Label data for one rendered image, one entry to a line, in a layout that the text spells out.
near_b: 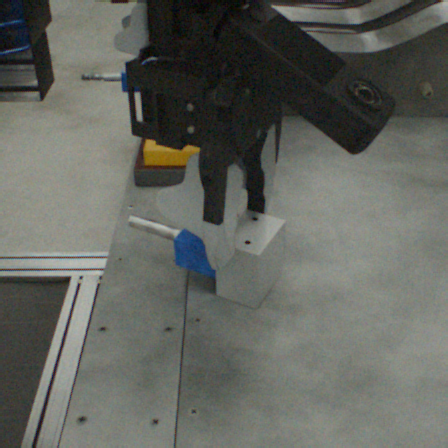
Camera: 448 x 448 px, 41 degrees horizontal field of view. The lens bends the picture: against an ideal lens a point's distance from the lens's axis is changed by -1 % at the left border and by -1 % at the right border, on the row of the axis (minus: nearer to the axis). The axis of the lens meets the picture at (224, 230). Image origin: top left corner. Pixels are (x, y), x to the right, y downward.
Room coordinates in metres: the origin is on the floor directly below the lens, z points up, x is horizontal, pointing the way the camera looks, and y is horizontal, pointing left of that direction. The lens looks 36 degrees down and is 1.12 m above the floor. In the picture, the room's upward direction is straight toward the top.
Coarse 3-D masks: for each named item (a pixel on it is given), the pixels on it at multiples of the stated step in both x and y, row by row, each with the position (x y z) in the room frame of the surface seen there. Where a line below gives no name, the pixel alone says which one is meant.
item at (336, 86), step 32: (256, 0) 0.39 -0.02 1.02; (224, 32) 0.36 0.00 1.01; (256, 32) 0.35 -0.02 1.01; (288, 32) 0.37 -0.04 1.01; (256, 64) 0.35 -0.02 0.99; (288, 64) 0.34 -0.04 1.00; (320, 64) 0.35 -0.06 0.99; (288, 96) 0.34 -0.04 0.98; (320, 96) 0.33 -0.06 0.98; (352, 96) 0.33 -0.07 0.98; (384, 96) 0.34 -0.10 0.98; (320, 128) 0.33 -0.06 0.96; (352, 128) 0.32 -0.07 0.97
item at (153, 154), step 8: (144, 144) 0.55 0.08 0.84; (152, 144) 0.54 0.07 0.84; (144, 152) 0.53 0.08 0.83; (152, 152) 0.53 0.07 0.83; (160, 152) 0.53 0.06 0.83; (168, 152) 0.53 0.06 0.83; (176, 152) 0.53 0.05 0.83; (184, 152) 0.53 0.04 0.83; (192, 152) 0.53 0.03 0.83; (144, 160) 0.53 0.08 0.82; (152, 160) 0.53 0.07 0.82; (160, 160) 0.53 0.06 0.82; (168, 160) 0.53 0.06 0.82; (176, 160) 0.53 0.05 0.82; (184, 160) 0.53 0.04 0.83
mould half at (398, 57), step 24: (336, 0) 0.90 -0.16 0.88; (384, 0) 0.84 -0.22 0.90; (408, 0) 0.80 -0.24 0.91; (408, 24) 0.73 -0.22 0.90; (432, 24) 0.69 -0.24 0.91; (336, 48) 0.69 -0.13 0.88; (360, 48) 0.70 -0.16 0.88; (384, 48) 0.69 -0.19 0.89; (408, 48) 0.69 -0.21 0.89; (432, 48) 0.69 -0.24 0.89; (360, 72) 0.69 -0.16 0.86; (384, 72) 0.69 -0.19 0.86; (408, 72) 0.69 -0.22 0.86; (432, 72) 0.69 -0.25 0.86; (408, 96) 0.69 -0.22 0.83; (432, 96) 0.68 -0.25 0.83
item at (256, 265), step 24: (240, 216) 0.39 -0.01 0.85; (264, 216) 0.39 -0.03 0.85; (192, 240) 0.38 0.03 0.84; (240, 240) 0.36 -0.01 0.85; (264, 240) 0.36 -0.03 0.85; (192, 264) 0.37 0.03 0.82; (240, 264) 0.35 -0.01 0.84; (264, 264) 0.35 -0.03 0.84; (240, 288) 0.35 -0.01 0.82; (264, 288) 0.35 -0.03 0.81
